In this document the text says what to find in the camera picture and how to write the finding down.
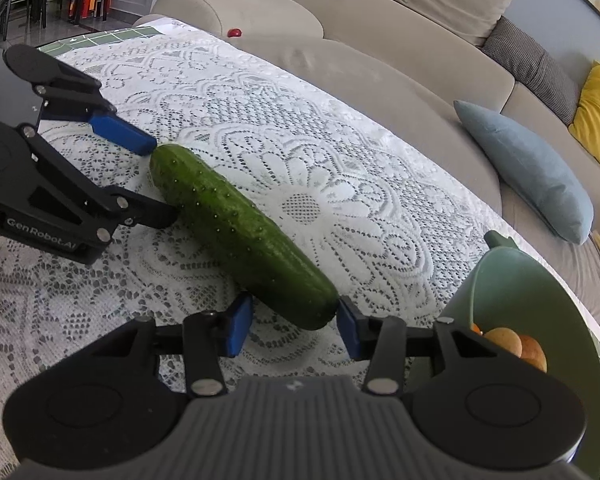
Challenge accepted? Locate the green cucumber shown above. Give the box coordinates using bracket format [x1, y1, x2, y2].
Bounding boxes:
[149, 144, 339, 330]

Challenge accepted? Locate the yellow-green pear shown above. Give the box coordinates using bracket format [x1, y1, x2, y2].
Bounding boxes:
[519, 334, 547, 373]

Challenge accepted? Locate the large orange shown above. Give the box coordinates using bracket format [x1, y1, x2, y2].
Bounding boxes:
[471, 323, 483, 335]

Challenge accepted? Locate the white lace tablecloth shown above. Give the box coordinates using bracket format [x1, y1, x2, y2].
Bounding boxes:
[0, 17, 600, 478]

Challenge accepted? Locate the yellow-red apple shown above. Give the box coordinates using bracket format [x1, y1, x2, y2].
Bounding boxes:
[483, 327, 524, 358]

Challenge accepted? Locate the green bowl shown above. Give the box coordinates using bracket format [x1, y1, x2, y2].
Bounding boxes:
[404, 228, 600, 480]

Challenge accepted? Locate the light blue cushion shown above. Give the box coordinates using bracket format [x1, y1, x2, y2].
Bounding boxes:
[453, 100, 594, 245]

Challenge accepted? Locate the beige sofa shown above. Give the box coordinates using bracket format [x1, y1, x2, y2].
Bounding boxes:
[150, 0, 600, 326]

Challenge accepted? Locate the grey cushion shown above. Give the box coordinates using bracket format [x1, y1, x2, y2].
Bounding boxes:
[481, 16, 581, 126]

